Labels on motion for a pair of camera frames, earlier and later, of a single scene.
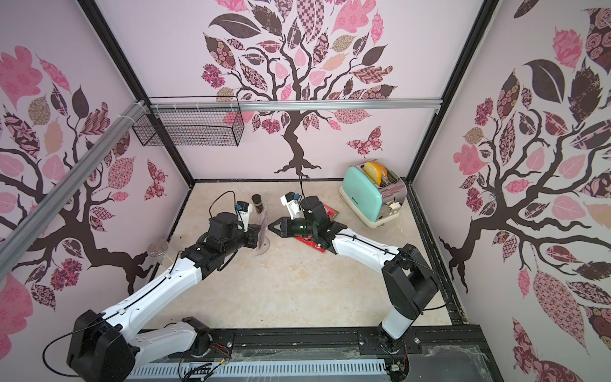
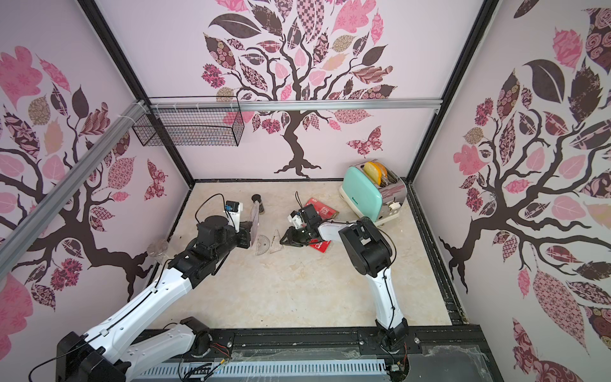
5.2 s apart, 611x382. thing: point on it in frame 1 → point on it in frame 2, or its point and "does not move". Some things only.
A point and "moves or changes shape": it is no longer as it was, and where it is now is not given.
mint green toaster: (371, 204) does not move
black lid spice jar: (257, 200) does not move
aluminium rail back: (293, 104) does not move
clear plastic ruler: (262, 228) moves or changes shape
